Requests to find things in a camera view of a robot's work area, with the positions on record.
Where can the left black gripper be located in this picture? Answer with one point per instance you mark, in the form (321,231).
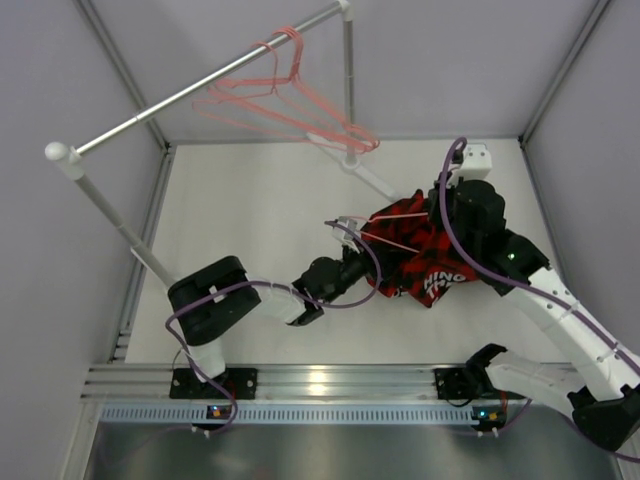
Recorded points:
(364,261)

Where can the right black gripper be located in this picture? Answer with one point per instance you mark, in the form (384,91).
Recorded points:
(445,201)

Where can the pink wire hanger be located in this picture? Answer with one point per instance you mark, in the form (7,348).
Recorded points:
(379,229)
(254,95)
(323,119)

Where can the red black plaid shirt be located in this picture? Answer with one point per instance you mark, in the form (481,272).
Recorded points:
(428,275)

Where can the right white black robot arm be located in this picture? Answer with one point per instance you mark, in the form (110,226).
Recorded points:
(600,393)

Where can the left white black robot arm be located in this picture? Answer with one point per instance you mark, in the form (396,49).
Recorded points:
(211,301)

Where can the silver clothes rack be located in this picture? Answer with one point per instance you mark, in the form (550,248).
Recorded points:
(68,158)

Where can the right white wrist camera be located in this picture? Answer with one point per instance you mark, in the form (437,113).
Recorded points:
(476,163)

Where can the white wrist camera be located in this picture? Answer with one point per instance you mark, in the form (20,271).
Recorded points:
(345,231)
(476,163)

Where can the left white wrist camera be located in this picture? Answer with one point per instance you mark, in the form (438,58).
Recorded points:
(345,231)

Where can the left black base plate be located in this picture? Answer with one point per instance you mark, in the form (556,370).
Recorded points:
(241,383)

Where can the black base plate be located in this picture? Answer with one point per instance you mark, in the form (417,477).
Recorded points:
(241,383)
(458,386)

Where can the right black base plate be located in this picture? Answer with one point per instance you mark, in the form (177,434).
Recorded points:
(458,386)

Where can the perforated cable duct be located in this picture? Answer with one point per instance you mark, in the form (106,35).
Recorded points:
(290,414)

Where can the aluminium mounting rail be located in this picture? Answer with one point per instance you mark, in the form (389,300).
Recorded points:
(287,383)

